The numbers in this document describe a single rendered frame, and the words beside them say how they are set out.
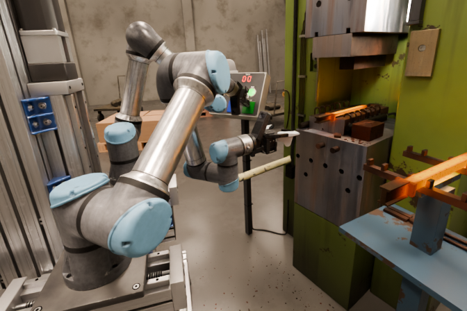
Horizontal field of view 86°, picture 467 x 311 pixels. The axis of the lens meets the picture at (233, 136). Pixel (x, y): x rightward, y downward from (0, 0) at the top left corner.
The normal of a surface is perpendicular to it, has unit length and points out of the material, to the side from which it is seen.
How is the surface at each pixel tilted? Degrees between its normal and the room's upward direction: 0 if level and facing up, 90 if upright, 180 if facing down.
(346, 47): 90
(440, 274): 0
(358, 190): 90
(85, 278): 72
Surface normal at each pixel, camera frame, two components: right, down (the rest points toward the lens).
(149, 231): 0.85, 0.20
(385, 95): -0.82, 0.21
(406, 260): -0.05, -0.95
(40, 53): 0.25, 0.28
